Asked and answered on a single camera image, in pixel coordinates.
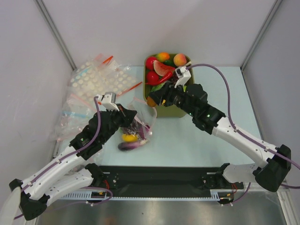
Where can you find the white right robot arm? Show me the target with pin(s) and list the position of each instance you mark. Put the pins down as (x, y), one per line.
(271, 163)

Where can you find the left aluminium corner post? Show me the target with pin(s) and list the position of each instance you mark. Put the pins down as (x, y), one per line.
(55, 32)

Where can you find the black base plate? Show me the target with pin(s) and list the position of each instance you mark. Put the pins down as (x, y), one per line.
(165, 181)

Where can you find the peach toy fruit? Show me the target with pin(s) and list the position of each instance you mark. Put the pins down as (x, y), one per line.
(179, 60)

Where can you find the olive green plastic bin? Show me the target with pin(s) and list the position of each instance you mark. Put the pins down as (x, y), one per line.
(162, 111)

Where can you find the aluminium corner post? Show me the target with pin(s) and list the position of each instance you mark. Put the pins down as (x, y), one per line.
(261, 33)
(55, 32)

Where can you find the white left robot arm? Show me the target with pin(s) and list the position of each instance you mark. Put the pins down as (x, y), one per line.
(46, 186)

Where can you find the red toy apple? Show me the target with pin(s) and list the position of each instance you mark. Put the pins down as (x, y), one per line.
(152, 77)

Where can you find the red toy chili pepper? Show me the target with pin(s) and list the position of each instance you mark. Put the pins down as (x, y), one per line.
(165, 78)

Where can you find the clear zip top bag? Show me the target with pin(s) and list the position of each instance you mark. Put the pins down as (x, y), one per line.
(145, 114)

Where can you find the pink toy onion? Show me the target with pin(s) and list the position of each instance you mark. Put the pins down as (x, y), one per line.
(143, 129)

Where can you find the toy watermelon slice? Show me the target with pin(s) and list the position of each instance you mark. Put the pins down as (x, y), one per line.
(162, 69)

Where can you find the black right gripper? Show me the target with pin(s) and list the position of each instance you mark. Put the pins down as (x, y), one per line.
(160, 95)

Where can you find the yellow toy lemon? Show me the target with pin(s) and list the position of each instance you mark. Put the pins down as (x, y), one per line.
(129, 138)

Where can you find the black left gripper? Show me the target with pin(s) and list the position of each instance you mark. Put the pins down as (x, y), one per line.
(126, 115)

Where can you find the orange green toy mango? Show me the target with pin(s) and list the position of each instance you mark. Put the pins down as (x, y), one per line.
(162, 56)

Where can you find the brown toy kiwi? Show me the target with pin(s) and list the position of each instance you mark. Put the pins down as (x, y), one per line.
(150, 102)

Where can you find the dark purple toy grapes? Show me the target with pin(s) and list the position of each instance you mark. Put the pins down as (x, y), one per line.
(132, 129)

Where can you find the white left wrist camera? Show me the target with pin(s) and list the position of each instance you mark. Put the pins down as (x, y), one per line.
(108, 101)

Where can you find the right aluminium corner post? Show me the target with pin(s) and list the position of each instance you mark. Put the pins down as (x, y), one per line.
(261, 33)

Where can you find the dotted clear zip bag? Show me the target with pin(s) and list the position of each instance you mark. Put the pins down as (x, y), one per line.
(100, 75)

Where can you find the purple toy eggplant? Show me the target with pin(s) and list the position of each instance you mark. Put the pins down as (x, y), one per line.
(126, 146)

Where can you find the pile of clear zip bags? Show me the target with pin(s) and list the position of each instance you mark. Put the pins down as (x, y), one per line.
(76, 111)

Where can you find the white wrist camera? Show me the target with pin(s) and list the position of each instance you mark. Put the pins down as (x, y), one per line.
(108, 101)
(183, 75)

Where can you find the white slotted cable duct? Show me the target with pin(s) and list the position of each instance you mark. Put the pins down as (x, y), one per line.
(97, 195)

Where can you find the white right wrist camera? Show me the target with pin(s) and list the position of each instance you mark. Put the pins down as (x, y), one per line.
(183, 75)

